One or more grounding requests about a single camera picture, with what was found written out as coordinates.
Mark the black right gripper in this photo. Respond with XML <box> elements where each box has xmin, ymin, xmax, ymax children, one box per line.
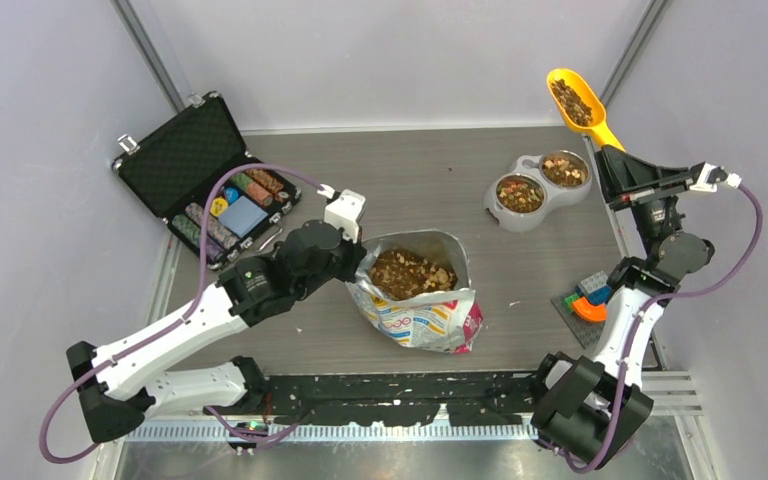
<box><xmin>595</xmin><ymin>147</ymin><xmax>695</xmax><ymax>259</ymax></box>

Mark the yellow plastic scoop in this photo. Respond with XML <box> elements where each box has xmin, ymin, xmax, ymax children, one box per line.
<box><xmin>546</xmin><ymin>68</ymin><xmax>625</xmax><ymax>151</ymax></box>

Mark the cat food bag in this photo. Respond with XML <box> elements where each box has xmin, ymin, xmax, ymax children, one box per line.
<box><xmin>347</xmin><ymin>230</ymin><xmax>484</xmax><ymax>354</ymax></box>

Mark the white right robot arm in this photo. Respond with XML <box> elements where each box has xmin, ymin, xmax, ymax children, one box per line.
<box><xmin>530</xmin><ymin>146</ymin><xmax>728</xmax><ymax>474</ymax></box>

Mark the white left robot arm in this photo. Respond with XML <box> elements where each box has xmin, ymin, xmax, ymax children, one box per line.
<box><xmin>66</xmin><ymin>221</ymin><xmax>366</xmax><ymax>444</ymax></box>

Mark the pet food kibble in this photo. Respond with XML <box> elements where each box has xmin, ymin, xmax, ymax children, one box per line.
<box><xmin>369</xmin><ymin>248</ymin><xmax>458</xmax><ymax>301</ymax></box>

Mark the white double pet bowl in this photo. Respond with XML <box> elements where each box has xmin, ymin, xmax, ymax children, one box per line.
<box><xmin>482</xmin><ymin>150</ymin><xmax>594</xmax><ymax>233</ymax></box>

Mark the blue playing card deck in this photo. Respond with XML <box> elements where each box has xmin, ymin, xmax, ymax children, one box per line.
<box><xmin>218</xmin><ymin>196</ymin><xmax>267</xmax><ymax>238</ymax></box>

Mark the red green chip row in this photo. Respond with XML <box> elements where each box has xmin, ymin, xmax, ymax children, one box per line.
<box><xmin>230</xmin><ymin>173</ymin><xmax>274</xmax><ymax>207</ymax></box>

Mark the orange black chip row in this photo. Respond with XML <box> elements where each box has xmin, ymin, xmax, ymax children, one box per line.
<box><xmin>244</xmin><ymin>168</ymin><xmax>290</xmax><ymax>202</ymax></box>

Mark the green purple chip row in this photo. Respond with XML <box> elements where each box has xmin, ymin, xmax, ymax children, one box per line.
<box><xmin>171</xmin><ymin>214</ymin><xmax>224</xmax><ymax>264</ymax></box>

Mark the light grey lego brick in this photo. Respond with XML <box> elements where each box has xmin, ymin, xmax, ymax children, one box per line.
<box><xmin>576</xmin><ymin>271</ymin><xmax>608</xmax><ymax>297</ymax></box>

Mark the yellow dealer button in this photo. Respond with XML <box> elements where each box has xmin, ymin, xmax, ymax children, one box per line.
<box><xmin>209</xmin><ymin>197</ymin><xmax>229</xmax><ymax>217</ymax></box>

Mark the blue lego brick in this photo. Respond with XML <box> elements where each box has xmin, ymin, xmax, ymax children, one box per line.
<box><xmin>577</xmin><ymin>285</ymin><xmax>612</xmax><ymax>306</ymax></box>

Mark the green lego brick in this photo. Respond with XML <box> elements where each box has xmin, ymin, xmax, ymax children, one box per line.
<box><xmin>563</xmin><ymin>293</ymin><xmax>580</xmax><ymax>313</ymax></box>

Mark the orange curved lego piece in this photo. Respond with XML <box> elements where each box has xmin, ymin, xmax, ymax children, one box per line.
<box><xmin>570</xmin><ymin>297</ymin><xmax>607</xmax><ymax>323</ymax></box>

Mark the grey lego baseplate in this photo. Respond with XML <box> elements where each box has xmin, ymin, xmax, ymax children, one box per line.
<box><xmin>550</xmin><ymin>292</ymin><xmax>604</xmax><ymax>349</ymax></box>

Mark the black poker chip case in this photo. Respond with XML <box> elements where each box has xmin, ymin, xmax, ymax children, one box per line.
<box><xmin>112</xmin><ymin>91</ymin><xmax>301</xmax><ymax>270</ymax></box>

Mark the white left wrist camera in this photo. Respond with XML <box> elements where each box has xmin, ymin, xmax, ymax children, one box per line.
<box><xmin>317</xmin><ymin>184</ymin><xmax>366</xmax><ymax>243</ymax></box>

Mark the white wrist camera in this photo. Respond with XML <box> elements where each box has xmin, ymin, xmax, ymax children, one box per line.
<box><xmin>687</xmin><ymin>162</ymin><xmax>742</xmax><ymax>193</ymax></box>
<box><xmin>317</xmin><ymin>184</ymin><xmax>366</xmax><ymax>243</ymax></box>

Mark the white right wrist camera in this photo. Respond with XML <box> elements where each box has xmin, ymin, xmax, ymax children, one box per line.
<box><xmin>687</xmin><ymin>162</ymin><xmax>742</xmax><ymax>193</ymax></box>

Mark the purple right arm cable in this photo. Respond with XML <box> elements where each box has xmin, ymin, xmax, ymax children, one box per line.
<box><xmin>542</xmin><ymin>185</ymin><xmax>764</xmax><ymax>476</ymax></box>

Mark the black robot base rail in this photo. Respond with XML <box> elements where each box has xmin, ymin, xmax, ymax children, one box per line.
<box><xmin>230</xmin><ymin>371</ymin><xmax>535</xmax><ymax>427</ymax></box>

